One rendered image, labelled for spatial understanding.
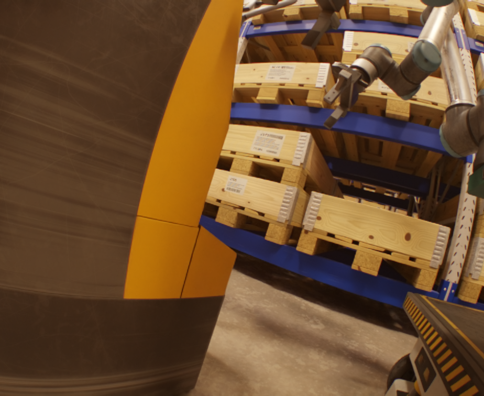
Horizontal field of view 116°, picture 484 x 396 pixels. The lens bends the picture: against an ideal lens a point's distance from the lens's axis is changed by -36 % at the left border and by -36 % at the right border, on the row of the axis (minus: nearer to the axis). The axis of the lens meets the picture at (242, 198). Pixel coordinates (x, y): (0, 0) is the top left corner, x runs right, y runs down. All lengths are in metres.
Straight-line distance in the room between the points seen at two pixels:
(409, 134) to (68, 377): 1.64
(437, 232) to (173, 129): 1.28
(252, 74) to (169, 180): 1.68
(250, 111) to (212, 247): 1.51
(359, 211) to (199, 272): 1.06
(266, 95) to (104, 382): 1.70
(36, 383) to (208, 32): 0.53
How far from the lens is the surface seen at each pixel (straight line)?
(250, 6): 1.10
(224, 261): 0.39
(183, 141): 0.30
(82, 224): 0.27
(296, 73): 1.77
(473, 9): 2.50
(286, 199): 1.38
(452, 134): 0.97
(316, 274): 1.40
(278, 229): 1.38
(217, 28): 0.36
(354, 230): 1.30
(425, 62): 0.76
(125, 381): 0.43
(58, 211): 0.27
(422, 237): 1.34
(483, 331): 0.60
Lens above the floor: 0.43
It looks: 2 degrees up
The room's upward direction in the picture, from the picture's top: 17 degrees clockwise
